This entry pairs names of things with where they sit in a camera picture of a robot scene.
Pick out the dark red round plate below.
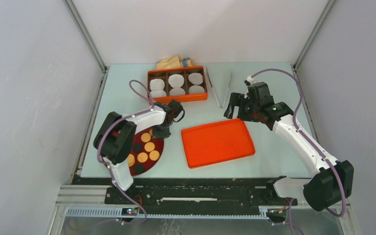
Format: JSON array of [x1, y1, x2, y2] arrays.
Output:
[[127, 127, 164, 176]]

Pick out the metal serving tongs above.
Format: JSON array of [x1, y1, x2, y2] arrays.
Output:
[[206, 65, 233, 110]]

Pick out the orange box lid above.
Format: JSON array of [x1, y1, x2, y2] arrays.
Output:
[[181, 119, 256, 168]]

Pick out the orange compartment cookie box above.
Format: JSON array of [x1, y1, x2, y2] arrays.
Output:
[[147, 66, 208, 103]]

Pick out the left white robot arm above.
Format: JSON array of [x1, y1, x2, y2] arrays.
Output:
[[94, 99, 185, 204]]

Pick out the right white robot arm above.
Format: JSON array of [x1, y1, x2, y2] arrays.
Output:
[[224, 82, 354, 212]]

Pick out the dark round cookie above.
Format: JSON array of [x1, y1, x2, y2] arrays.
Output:
[[133, 143, 143, 153]]

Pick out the beige cloth doll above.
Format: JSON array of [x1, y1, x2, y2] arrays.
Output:
[[156, 55, 195, 70]]

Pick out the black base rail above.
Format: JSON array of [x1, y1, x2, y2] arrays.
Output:
[[105, 177, 298, 215]]

